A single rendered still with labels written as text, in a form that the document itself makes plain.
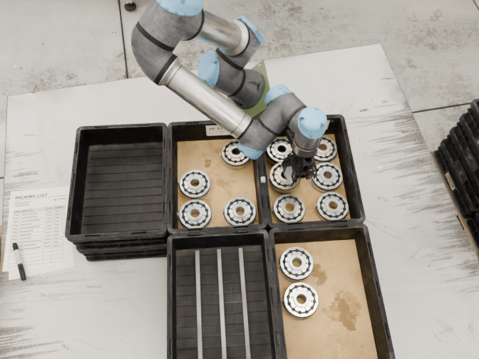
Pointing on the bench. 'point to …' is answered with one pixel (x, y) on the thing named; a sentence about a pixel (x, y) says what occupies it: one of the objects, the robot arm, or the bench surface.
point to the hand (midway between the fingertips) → (294, 173)
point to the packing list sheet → (38, 231)
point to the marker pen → (19, 261)
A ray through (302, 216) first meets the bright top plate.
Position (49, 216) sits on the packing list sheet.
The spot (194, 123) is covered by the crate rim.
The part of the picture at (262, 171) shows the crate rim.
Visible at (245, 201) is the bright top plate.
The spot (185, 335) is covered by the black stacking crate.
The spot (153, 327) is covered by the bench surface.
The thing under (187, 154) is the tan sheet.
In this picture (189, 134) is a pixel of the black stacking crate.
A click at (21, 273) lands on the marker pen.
